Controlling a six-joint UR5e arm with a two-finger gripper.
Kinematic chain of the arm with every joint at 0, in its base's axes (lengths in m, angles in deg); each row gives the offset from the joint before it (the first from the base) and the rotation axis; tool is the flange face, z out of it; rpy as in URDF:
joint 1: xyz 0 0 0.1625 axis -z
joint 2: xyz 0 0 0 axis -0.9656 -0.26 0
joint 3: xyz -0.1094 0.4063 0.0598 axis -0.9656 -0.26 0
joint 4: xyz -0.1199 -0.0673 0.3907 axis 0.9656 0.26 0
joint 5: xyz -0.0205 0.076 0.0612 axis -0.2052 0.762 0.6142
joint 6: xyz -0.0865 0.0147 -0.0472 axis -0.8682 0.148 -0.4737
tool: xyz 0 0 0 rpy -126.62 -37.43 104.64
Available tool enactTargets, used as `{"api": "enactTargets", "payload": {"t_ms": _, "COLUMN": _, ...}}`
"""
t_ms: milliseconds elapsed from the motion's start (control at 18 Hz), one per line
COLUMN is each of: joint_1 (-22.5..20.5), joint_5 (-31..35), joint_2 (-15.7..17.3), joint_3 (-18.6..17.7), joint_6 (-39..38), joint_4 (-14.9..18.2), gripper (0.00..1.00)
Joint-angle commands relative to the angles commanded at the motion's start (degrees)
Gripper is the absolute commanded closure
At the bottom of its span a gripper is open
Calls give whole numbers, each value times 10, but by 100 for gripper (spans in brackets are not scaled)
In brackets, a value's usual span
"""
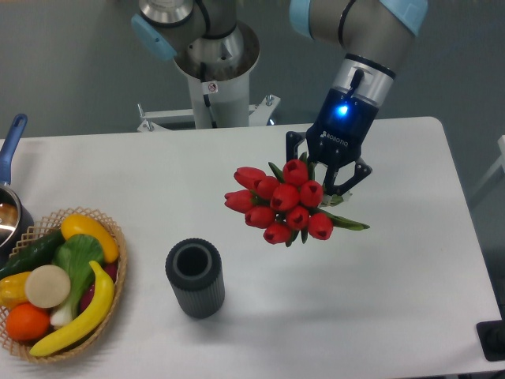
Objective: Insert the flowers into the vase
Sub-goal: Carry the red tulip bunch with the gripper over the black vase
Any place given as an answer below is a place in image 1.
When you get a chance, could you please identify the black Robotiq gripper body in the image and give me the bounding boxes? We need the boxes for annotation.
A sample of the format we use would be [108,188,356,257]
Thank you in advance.
[306,88,378,168]

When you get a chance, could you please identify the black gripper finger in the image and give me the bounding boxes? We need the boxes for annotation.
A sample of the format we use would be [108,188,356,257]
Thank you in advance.
[286,131,309,162]
[323,158,372,202]

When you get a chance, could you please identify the red tulip bouquet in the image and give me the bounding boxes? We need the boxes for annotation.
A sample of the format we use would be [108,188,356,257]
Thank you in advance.
[224,153,369,246]

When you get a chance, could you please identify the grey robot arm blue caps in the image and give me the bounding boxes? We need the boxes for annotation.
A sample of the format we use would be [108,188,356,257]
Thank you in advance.
[131,1,428,196]

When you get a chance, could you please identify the dark grey ribbed vase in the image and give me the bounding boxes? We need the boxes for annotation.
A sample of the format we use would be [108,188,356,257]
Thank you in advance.
[165,238,226,319]

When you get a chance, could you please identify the black device at table edge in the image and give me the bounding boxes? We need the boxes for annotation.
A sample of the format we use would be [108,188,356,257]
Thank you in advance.
[476,320,504,362]

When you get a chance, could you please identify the purple red vegetable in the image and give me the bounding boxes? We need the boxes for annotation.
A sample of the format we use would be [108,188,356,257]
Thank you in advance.
[79,263,118,313]

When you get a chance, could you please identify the green bok choy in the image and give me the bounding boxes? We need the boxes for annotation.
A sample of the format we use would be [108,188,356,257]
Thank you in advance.
[50,234,104,329]

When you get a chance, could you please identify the yellow banana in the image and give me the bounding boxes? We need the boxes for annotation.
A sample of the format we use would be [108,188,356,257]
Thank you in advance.
[29,261,114,358]

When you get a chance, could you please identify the green cucumber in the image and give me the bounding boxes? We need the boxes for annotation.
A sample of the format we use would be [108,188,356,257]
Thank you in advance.
[1,229,65,280]

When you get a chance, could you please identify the yellow bell pepper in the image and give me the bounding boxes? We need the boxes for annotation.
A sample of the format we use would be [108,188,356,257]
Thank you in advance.
[1,272,31,309]

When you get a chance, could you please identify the orange fruit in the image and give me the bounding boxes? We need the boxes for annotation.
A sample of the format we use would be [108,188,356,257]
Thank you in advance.
[6,302,50,342]

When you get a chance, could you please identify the woven wicker basket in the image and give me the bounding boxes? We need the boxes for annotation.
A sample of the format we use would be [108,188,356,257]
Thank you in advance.
[1,207,128,364]

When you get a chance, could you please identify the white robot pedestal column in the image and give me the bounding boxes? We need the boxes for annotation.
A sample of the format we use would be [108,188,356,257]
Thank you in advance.
[136,19,282,133]

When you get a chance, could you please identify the white frame at right edge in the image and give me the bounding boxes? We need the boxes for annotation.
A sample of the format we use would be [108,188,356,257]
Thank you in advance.
[468,135,504,209]

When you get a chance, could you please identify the blue handled saucepan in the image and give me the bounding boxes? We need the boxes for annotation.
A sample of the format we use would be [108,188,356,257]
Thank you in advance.
[1,114,34,267]

